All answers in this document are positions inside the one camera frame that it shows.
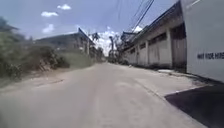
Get palm tree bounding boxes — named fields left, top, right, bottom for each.
left=107, top=35, right=116, bottom=61

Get grey concrete road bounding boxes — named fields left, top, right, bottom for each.
left=0, top=61, right=214, bottom=128

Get long pale concrete building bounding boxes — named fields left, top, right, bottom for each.
left=120, top=0, right=188, bottom=71

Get grey building with sloped roof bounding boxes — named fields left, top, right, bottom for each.
left=34, top=27, right=98, bottom=61

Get overgrown bushes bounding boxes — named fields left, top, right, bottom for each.
left=0, top=17, right=95, bottom=81

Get overhead wires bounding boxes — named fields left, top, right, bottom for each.
left=114, top=0, right=156, bottom=33

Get white wall with lettering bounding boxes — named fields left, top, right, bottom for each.
left=180, top=0, right=224, bottom=84

